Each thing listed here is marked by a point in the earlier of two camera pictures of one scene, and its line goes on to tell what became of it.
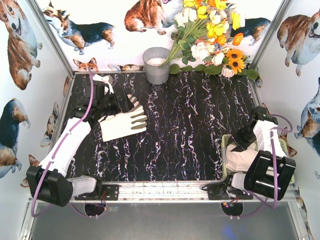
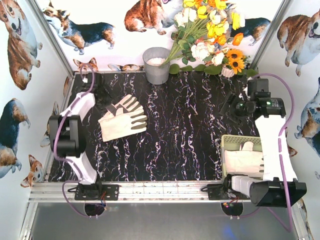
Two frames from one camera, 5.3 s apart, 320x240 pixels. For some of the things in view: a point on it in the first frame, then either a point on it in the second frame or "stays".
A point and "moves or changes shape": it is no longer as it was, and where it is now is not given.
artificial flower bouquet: x=204 y=31 stays
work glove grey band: x=138 y=108 moves or changes shape
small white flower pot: x=226 y=72 stays
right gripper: x=238 y=144 to x=230 y=107
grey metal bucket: x=153 y=57 stays
